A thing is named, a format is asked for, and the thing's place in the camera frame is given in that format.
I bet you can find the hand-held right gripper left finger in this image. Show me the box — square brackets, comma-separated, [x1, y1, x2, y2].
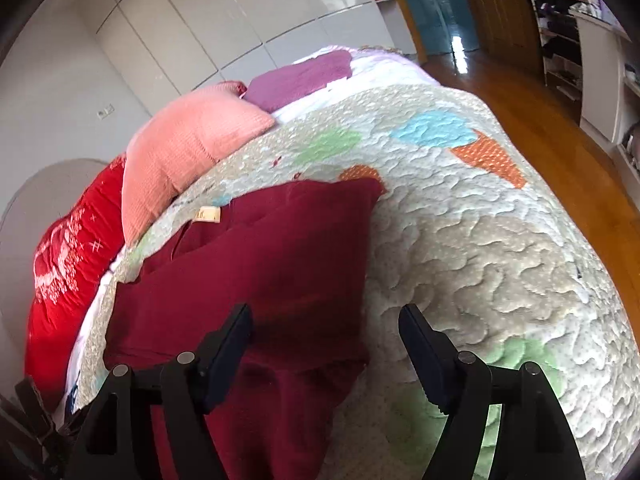
[65, 303, 254, 480]

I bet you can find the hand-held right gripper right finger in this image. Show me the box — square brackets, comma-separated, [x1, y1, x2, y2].
[398, 303, 587, 480]

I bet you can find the dark red garment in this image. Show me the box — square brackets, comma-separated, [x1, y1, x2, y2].
[102, 177, 387, 480]

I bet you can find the patterned quilted bedspread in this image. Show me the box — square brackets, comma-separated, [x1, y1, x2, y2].
[52, 46, 640, 480]

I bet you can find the red patterned pillow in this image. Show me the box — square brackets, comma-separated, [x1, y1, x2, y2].
[24, 152, 130, 411]

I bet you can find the pink knitted pillow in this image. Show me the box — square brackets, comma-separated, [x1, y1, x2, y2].
[121, 80, 277, 248]

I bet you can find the purple pillow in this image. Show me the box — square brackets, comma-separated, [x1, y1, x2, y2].
[242, 50, 352, 114]

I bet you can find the white glossy wardrobe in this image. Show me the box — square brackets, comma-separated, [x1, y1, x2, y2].
[75, 0, 421, 116]

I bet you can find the white open shelf unit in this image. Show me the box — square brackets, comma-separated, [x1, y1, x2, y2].
[517, 0, 640, 196]

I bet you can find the wooden door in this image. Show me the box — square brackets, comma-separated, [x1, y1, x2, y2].
[452, 0, 546, 77]

